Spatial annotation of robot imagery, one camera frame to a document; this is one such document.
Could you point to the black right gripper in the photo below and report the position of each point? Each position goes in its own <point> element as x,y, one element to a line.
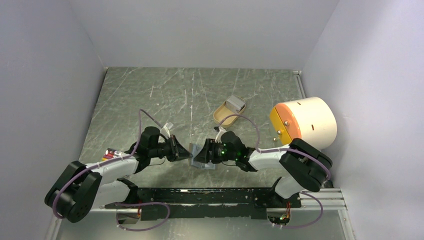
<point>206,156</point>

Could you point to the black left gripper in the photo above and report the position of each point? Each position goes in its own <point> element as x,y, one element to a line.
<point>177,152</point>

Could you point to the grey card holder wallet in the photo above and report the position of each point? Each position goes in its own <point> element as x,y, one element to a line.
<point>196,161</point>

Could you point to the stack of credit cards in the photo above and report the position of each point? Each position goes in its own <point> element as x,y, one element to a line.
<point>235,104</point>

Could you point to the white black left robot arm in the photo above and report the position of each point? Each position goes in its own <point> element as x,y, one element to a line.
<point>96,179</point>

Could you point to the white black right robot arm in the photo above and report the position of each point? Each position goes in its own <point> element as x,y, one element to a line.
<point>308,167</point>

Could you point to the beige oval tray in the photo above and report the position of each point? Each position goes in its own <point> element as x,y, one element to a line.
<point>225,116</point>

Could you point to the pack of coloured markers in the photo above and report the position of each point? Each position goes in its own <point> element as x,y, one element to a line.
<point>111,154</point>

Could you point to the cream cylinder orange lid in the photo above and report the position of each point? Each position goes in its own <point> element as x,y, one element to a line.
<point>309,119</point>

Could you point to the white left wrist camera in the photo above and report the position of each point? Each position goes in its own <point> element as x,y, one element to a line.
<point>165,130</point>

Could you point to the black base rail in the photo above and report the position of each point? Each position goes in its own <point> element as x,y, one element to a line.
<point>193,203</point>

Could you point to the aluminium frame rail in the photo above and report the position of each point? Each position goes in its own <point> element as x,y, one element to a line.
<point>325,200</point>

